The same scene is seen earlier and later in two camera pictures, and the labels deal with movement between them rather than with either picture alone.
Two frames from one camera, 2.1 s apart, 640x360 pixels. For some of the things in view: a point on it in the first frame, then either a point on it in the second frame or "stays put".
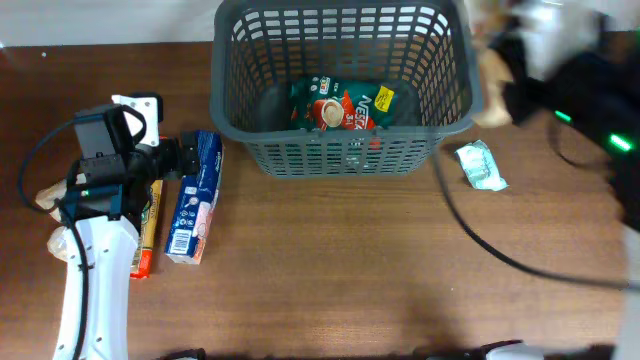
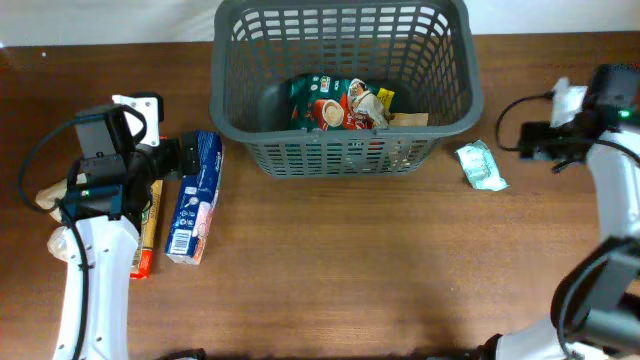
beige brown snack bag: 485,16 -> 367,109
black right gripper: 535,96 -> 535,141
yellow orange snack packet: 141,259 stays put
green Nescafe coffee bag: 326,104 stays put
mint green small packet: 478,164 stays put
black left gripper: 171,149 stays put
